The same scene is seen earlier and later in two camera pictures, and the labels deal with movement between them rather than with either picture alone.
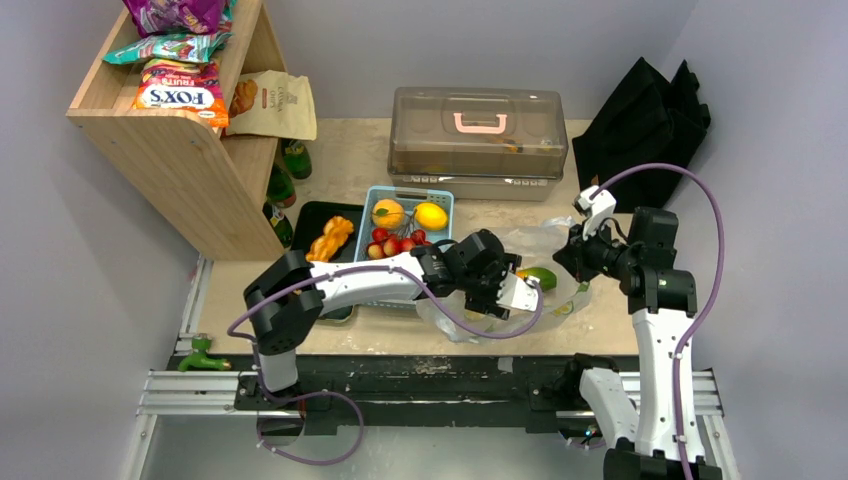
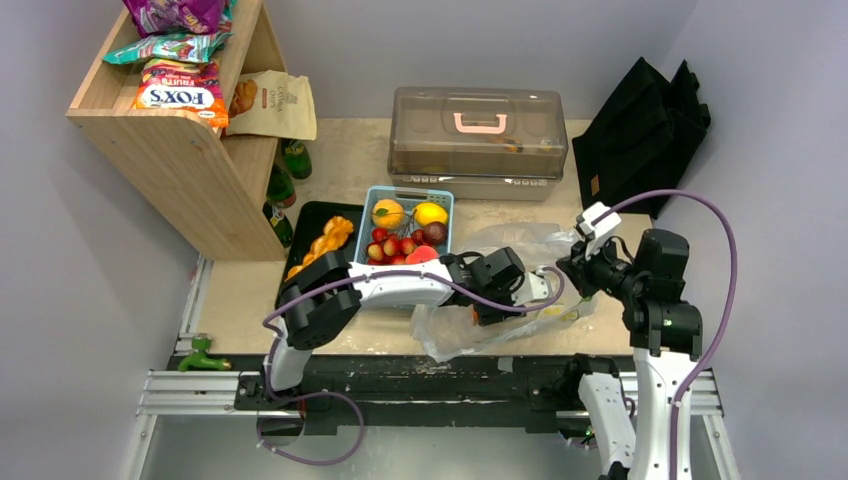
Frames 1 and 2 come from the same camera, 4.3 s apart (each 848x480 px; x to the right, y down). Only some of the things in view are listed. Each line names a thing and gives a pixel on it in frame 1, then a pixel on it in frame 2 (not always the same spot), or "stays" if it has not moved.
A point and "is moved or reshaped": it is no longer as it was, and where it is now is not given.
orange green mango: (548, 279) is moved or reshaped
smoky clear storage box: (487, 143) stays
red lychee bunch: (386, 244) stays
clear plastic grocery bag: (560, 293) is moved or reshaped
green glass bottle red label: (281, 190) stays
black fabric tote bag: (649, 120) stays
